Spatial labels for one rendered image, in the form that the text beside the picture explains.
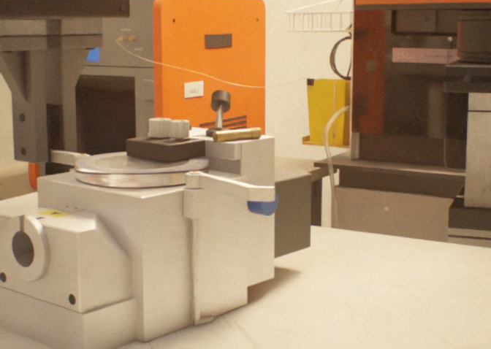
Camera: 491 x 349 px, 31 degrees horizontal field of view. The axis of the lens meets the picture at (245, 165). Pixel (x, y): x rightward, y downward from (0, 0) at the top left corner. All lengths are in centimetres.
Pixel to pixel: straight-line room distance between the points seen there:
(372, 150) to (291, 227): 158
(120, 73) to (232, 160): 125
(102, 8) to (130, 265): 21
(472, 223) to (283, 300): 44
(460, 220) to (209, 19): 100
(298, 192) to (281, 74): 292
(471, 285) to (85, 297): 29
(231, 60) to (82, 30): 134
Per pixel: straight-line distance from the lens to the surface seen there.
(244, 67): 204
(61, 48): 66
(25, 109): 65
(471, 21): 103
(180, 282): 57
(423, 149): 221
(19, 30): 64
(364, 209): 218
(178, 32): 181
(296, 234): 69
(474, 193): 104
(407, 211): 214
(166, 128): 61
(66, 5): 65
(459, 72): 100
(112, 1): 68
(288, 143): 361
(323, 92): 229
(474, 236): 104
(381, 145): 225
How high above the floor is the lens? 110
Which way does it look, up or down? 10 degrees down
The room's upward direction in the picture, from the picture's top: straight up
